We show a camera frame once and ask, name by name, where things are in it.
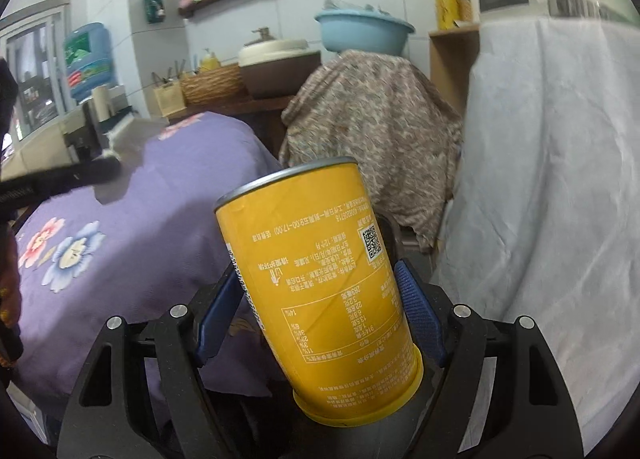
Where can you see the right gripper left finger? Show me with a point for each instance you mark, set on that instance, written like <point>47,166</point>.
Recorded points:
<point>110,415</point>

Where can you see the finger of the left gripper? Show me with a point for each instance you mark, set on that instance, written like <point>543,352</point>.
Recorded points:
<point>82,174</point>

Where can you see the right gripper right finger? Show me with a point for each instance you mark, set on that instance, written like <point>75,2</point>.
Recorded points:
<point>530,414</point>

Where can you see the yellow can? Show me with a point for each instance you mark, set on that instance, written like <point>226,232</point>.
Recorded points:
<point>268,223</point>

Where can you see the black trash bin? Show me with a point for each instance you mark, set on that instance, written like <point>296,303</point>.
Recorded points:
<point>352,359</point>

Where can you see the left hand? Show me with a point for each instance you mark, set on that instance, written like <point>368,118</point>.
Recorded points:
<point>11,299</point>

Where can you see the water dispenser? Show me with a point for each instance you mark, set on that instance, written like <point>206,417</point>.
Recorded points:
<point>83,135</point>

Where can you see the paper towel roll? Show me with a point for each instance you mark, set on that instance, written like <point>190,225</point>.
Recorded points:
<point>102,103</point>

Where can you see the window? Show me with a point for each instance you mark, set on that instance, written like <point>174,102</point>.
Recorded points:
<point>32,42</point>

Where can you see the blue water jug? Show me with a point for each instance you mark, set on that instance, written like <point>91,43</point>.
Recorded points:
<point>88,60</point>

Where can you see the beige utensil holder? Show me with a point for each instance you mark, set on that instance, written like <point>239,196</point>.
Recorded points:
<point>168,90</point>

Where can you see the white cloth cover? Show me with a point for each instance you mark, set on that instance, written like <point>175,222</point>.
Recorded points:
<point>545,216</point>

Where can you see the wicker basket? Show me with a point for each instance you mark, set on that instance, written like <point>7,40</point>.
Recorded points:
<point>209,86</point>

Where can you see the yellow soap bottle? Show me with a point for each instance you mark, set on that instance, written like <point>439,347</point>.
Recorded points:
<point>209,62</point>

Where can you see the wooden counter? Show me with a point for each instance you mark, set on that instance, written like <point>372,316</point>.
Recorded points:
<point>232,106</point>

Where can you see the brown pot with white lid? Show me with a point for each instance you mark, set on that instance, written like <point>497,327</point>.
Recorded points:
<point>277,68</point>

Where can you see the brass faucet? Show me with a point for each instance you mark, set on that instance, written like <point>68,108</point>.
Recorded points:
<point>264,35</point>

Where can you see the floral patterned cloth cover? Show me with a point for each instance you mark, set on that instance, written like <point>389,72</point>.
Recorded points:
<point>390,117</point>

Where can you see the wooden cabinet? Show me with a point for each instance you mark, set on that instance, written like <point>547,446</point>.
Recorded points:
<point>452,55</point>

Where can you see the blue plastic basin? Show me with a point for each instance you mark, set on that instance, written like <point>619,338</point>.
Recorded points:
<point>363,29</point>

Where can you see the green wall packet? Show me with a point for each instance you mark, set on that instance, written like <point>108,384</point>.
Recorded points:
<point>154,11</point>

